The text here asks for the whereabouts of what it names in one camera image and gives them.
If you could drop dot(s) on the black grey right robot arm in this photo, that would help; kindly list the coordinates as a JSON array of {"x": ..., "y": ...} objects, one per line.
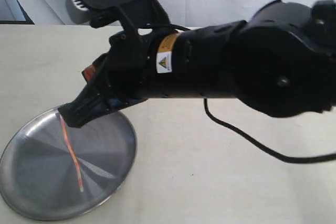
[{"x": 280, "y": 63}]

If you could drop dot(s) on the thin red stick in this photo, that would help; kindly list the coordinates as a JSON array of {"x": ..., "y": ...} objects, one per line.
[{"x": 71, "y": 152}]

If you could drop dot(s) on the black frame at left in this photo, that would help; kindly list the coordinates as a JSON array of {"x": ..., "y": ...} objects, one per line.
[{"x": 27, "y": 20}]

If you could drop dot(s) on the round stainless steel plate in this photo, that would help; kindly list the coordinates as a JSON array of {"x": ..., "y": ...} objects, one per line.
[{"x": 38, "y": 176}]

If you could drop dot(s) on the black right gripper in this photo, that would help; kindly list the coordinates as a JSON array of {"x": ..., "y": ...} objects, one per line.
[{"x": 113, "y": 78}]

